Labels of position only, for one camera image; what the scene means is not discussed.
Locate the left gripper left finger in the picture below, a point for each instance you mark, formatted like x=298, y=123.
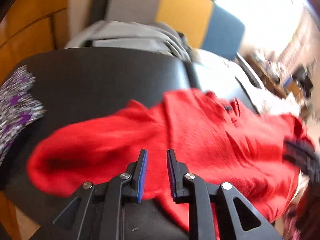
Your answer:
x=98, y=211

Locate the grey hooded sweatshirt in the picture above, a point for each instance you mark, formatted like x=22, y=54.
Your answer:
x=157, y=38

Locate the white printed cushion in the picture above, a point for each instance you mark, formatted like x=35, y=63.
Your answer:
x=225, y=64

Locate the grey yellow blue armchair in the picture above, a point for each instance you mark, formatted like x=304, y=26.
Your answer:
x=206, y=25

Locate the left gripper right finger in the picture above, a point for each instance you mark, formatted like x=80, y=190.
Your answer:
x=216, y=211

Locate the leopard print purple cloth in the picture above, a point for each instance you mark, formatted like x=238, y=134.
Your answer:
x=18, y=107

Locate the red knit sweater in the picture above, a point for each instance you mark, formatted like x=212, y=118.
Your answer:
x=218, y=140

